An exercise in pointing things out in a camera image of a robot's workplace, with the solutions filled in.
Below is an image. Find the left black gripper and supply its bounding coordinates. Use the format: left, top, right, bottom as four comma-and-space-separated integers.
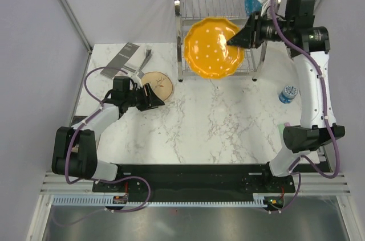
124, 83, 164, 112

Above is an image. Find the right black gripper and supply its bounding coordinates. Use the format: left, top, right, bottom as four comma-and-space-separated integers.
228, 10, 294, 49

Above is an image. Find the orange polka dot plate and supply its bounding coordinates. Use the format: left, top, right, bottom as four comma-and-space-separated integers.
184, 17, 245, 79

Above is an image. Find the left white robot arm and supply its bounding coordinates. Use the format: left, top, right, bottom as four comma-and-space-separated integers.
51, 76, 165, 191

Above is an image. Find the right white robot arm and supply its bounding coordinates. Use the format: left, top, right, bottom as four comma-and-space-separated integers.
227, 0, 345, 192

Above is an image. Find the stainless steel dish rack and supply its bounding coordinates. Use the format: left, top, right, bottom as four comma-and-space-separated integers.
174, 0, 266, 81

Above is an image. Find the beige bird plate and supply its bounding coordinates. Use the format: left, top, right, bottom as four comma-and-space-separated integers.
141, 71, 174, 101

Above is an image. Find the grey spiral bound booklet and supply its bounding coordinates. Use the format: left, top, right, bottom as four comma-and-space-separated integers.
100, 42, 152, 79

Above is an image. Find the Tale of Two Cities book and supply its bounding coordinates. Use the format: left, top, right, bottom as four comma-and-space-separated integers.
71, 116, 86, 126

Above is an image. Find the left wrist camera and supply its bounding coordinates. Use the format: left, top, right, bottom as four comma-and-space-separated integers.
131, 71, 144, 88

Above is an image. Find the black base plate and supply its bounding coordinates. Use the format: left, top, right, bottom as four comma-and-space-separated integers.
92, 164, 295, 202

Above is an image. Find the white slotted cable duct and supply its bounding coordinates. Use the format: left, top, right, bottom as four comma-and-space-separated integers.
52, 194, 267, 208

